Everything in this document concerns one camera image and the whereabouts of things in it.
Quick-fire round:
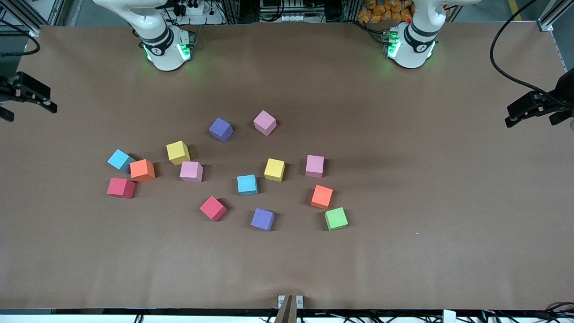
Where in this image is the yellow foam cube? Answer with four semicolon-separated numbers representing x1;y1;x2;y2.
166;140;191;166
264;158;286;182

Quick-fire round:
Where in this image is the grey equipment rack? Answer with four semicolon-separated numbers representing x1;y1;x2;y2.
259;0;314;23

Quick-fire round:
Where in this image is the purple foam cube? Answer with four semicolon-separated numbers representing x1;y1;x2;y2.
209;118;235;143
250;208;275;232

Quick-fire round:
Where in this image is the brown table cover sheet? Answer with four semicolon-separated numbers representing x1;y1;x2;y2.
0;22;574;311

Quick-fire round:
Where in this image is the brown camera post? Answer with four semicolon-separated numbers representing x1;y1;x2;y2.
274;295;298;323

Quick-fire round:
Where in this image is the white power strip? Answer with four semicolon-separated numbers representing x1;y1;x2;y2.
161;0;225;26

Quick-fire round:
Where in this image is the red foam cube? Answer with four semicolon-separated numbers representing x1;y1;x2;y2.
106;178;136;199
199;196;228;222

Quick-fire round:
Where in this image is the green foam cube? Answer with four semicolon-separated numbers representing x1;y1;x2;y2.
324;207;349;231

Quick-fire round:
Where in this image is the blue foam cube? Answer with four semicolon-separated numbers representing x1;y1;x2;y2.
237;174;259;196
107;149;136;175

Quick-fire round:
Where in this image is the orange foam cube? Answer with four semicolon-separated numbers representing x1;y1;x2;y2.
310;184;334;210
130;159;156;183

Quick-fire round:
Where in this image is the orange snack bag pile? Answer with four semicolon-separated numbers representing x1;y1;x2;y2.
357;0;414;24

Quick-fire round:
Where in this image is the black camera cable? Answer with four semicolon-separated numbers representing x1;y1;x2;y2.
490;0;561;99
0;18;41;57

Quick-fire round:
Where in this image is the pink foam cube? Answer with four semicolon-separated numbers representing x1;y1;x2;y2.
305;155;325;179
180;161;204;183
253;110;277;136

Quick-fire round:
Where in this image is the aluminium frame profile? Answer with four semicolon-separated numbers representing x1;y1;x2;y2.
0;0;68;37
536;0;574;32

